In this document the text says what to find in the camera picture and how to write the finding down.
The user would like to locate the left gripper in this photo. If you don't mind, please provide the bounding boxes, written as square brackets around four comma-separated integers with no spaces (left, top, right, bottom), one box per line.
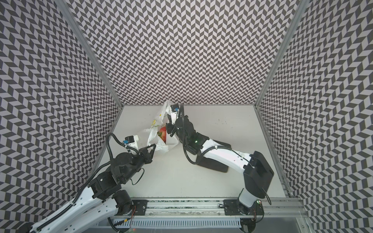
[120,144,156,184]

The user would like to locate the red yellow fake mango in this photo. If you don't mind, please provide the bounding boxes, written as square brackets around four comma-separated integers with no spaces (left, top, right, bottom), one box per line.
[157,126,167,143]

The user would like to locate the white plastic bag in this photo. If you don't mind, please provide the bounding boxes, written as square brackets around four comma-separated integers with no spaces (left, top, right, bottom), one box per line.
[137,100,179,155]

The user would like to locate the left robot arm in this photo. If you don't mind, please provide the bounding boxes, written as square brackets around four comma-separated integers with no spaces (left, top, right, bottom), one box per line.
[18,144,156,233]

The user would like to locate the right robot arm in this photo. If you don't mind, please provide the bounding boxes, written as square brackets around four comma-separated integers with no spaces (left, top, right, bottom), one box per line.
[166,115,275,215]

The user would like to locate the black square tray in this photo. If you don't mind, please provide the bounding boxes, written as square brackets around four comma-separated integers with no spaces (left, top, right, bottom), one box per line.
[196,139,232,173]

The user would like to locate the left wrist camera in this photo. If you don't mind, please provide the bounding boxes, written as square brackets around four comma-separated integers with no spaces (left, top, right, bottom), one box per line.
[123,135,139,148]

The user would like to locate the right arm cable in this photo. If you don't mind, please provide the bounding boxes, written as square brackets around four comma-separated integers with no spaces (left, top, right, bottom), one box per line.
[180,105,234,166]

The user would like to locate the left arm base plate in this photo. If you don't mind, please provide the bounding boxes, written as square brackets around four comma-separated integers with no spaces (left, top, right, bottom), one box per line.
[131,199,148,216]

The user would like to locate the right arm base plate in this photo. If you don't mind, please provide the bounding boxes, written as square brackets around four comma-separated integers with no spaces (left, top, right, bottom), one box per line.
[220,199,264,216]

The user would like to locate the aluminium front rail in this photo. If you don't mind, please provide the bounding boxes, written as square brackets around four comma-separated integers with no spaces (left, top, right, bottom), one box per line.
[96,197,308,219]

